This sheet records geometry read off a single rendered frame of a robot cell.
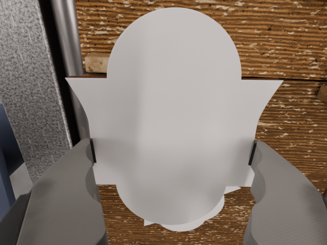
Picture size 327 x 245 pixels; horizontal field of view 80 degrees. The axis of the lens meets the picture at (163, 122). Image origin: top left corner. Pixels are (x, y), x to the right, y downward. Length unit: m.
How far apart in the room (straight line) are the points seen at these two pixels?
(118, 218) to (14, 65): 0.27
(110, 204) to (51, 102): 0.18
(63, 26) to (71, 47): 0.02
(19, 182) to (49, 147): 1.62
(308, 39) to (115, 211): 0.35
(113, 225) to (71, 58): 0.28
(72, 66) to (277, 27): 0.23
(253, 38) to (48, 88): 0.25
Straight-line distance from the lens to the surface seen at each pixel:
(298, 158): 0.34
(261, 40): 0.25
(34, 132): 0.34
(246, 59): 0.25
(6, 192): 0.54
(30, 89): 0.31
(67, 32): 0.27
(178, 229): 0.34
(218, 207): 0.30
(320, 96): 0.29
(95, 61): 0.22
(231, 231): 0.41
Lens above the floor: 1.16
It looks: 64 degrees down
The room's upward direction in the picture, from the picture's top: 178 degrees counter-clockwise
